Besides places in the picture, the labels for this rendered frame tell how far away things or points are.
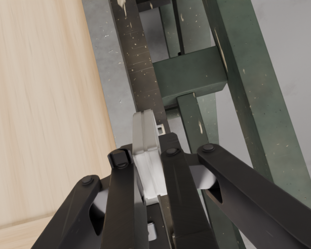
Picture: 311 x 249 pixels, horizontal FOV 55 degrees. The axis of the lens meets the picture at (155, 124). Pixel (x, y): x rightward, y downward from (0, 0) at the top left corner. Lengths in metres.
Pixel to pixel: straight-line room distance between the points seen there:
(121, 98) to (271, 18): 1.61
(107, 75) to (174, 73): 0.15
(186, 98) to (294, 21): 1.59
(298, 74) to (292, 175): 1.95
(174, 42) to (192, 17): 0.76
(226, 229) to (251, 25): 0.38
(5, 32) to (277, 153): 0.56
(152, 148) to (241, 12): 0.46
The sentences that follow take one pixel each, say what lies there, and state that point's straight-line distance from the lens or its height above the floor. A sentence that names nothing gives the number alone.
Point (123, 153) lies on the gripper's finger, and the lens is 0.15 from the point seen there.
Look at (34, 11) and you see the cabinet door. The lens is 0.69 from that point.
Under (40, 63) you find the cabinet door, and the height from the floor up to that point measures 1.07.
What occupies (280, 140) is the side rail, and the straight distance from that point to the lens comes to 0.54.
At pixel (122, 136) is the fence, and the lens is 0.53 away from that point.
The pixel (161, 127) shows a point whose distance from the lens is 0.54.
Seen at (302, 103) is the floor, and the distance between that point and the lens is 2.71.
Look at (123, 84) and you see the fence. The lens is 0.55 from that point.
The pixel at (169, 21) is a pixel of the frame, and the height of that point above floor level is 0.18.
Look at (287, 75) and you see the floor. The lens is 2.41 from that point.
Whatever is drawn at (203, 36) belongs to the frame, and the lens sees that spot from 0.98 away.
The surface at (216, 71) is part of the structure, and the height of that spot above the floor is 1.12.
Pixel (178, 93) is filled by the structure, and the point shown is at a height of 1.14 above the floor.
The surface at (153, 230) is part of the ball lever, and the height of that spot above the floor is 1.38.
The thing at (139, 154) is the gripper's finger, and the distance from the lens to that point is 0.16.
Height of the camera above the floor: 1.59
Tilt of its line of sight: 43 degrees down
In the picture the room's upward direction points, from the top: 167 degrees clockwise
